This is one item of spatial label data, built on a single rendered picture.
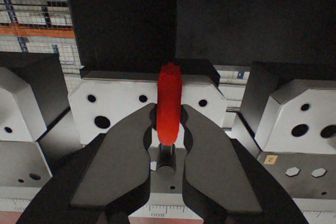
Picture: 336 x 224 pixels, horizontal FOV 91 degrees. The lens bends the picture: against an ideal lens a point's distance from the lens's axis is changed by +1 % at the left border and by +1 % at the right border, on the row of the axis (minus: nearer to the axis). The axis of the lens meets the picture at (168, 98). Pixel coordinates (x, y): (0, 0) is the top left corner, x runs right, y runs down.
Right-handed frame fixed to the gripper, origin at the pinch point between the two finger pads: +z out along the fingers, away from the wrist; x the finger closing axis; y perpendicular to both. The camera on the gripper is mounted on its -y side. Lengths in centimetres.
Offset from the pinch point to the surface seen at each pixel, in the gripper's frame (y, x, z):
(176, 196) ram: 16.3, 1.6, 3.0
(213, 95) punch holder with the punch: 0.2, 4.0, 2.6
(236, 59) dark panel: 11, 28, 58
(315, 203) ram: 16.7, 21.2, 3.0
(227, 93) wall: 193, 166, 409
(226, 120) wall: 281, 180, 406
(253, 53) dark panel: 8, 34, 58
